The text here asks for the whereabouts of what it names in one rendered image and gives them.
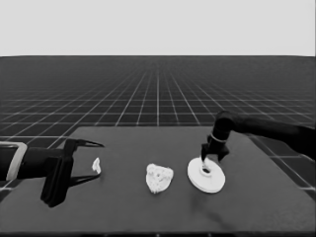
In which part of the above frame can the large thick white disc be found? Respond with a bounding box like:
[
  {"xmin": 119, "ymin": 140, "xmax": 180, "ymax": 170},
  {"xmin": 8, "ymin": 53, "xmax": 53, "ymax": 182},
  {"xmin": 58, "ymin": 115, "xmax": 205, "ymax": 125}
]
[{"xmin": 187, "ymin": 157, "xmax": 227, "ymax": 195}]

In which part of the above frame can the small white T-shaped piece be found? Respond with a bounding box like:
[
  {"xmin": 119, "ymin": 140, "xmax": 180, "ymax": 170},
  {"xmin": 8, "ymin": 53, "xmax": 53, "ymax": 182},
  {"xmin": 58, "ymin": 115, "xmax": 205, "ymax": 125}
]
[{"xmin": 91, "ymin": 157, "xmax": 102, "ymax": 175}]

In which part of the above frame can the round white carrier with pins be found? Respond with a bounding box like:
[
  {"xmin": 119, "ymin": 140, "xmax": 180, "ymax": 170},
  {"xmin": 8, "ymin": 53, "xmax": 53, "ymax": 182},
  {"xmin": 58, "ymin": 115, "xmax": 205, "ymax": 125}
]
[{"xmin": 145, "ymin": 163, "xmax": 175, "ymax": 195}]

